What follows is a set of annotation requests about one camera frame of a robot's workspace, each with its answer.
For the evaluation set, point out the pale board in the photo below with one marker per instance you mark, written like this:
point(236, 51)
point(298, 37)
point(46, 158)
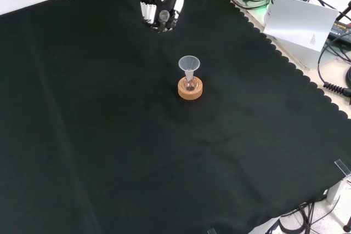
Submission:
point(299, 20)

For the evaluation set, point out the black power adapter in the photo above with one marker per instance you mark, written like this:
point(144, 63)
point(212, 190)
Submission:
point(341, 29)

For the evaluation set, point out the clear graduated cylinder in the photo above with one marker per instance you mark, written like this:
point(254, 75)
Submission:
point(164, 14)

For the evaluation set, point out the clear plastic funnel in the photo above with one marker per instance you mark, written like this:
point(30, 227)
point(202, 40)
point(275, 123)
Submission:
point(189, 62)

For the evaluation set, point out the clear tape strip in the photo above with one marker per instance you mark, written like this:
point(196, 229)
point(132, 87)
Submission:
point(211, 231)
point(342, 166)

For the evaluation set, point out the clear round-bottom flask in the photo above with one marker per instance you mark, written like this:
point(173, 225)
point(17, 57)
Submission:
point(190, 86)

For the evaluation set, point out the black tripod foot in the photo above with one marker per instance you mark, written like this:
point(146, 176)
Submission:
point(346, 227)

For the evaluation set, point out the black cloth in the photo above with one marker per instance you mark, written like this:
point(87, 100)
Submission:
point(109, 121)

